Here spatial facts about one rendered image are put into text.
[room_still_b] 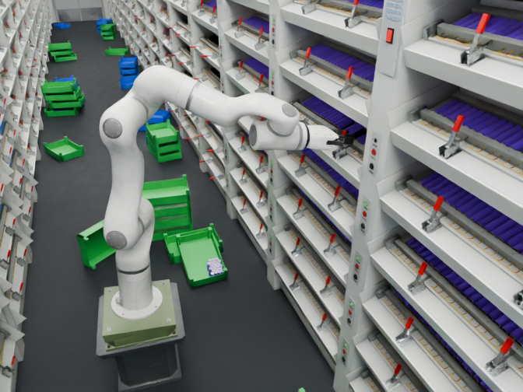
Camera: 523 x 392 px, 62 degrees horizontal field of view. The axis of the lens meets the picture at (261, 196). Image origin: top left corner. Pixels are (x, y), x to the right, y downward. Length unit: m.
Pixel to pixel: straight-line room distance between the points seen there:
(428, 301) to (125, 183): 0.95
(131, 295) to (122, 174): 0.49
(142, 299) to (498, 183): 1.25
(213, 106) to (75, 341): 1.37
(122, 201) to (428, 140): 0.93
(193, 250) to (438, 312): 1.56
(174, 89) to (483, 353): 1.01
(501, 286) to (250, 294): 1.48
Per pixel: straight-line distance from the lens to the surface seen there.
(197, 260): 2.43
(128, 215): 1.47
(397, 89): 1.13
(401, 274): 1.29
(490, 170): 0.99
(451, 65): 0.99
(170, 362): 1.91
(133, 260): 1.60
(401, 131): 1.14
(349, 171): 1.36
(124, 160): 1.40
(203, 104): 1.25
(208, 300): 2.26
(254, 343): 2.06
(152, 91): 1.29
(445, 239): 1.11
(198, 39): 3.08
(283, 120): 1.20
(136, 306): 1.74
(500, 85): 0.91
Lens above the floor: 1.57
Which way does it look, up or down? 31 degrees down
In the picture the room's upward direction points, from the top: straight up
